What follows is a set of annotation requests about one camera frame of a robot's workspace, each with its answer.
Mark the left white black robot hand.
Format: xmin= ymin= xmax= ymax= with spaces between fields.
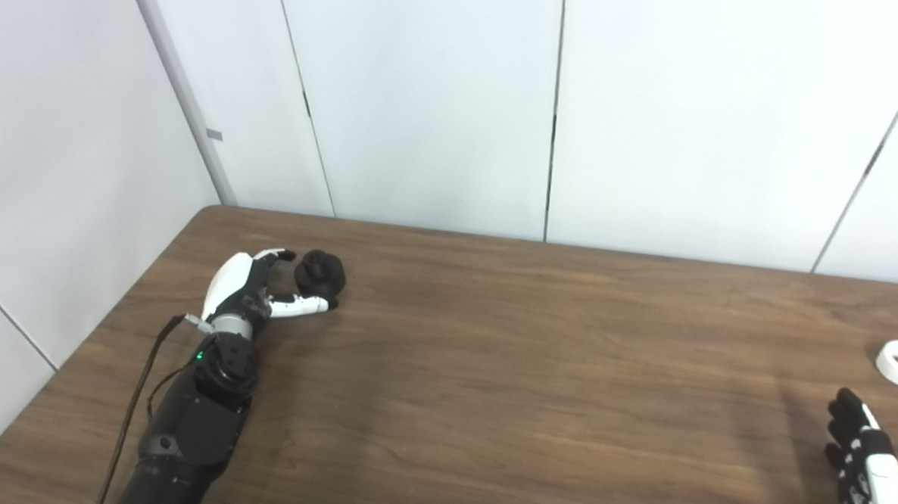
xmin=198 ymin=245 xmax=341 ymax=328

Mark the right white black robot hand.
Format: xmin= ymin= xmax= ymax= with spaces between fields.
xmin=822 ymin=385 xmax=898 ymax=504

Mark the round black plastic part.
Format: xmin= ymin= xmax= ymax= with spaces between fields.
xmin=292 ymin=248 xmax=348 ymax=303

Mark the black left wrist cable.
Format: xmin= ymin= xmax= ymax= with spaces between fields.
xmin=80 ymin=313 xmax=220 ymax=504

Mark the white corner post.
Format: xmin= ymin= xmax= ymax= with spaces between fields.
xmin=133 ymin=0 xmax=239 ymax=212

